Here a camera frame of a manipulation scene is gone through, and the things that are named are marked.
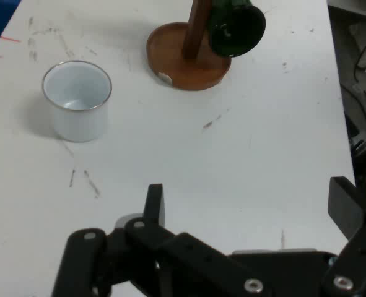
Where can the white enamel mug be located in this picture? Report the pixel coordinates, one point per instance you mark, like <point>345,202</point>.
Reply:
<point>77,120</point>

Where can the brown wooden mug tree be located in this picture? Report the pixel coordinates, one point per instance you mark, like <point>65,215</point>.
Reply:
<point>195,71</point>

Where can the green enamel mug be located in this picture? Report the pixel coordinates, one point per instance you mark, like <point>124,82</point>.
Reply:
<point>237,31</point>

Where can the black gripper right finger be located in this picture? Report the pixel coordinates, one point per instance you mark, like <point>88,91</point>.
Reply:
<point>343,207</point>

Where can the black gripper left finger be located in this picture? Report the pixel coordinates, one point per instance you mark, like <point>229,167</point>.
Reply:
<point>145,247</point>

